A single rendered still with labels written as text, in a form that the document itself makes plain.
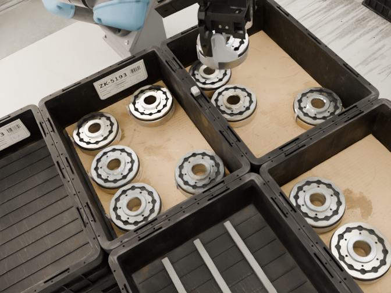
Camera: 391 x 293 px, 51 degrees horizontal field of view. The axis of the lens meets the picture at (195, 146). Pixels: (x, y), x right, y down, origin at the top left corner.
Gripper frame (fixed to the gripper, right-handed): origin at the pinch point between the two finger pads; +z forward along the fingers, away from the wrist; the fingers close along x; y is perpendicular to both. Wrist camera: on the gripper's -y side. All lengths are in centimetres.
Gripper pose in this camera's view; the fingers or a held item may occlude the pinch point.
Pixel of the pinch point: (216, 53)
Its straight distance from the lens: 81.5
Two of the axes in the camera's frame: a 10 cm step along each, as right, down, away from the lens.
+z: 1.5, 4.8, 8.6
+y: 9.4, 2.0, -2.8
